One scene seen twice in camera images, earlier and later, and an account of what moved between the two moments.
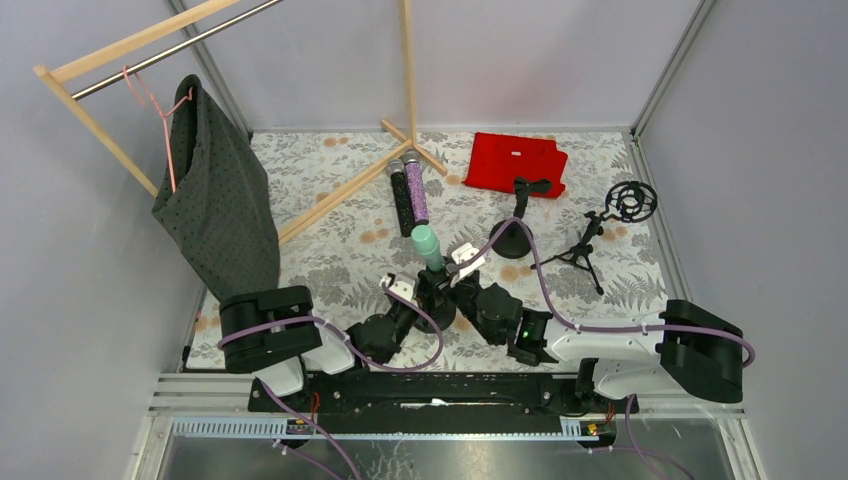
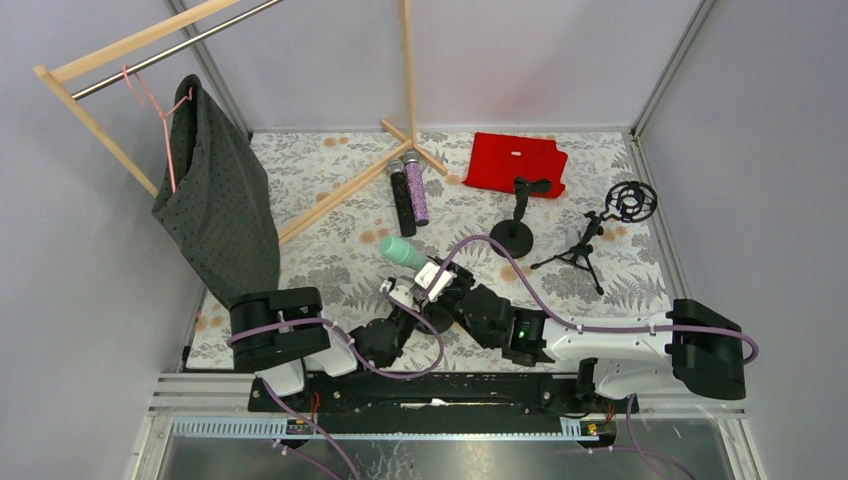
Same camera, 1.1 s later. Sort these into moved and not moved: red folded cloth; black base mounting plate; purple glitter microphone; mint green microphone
Moved: mint green microphone
Not moved: black base mounting plate; red folded cloth; purple glitter microphone
